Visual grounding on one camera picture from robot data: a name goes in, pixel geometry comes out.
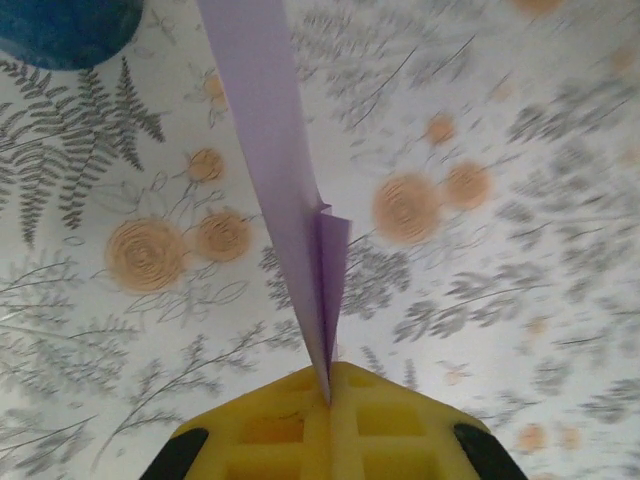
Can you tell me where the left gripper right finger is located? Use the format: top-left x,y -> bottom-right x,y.
329,361 -> 526,480

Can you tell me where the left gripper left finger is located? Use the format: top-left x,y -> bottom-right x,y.
142,363 -> 333,480

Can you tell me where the dark blue mug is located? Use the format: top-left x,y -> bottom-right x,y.
0,0 -> 145,72

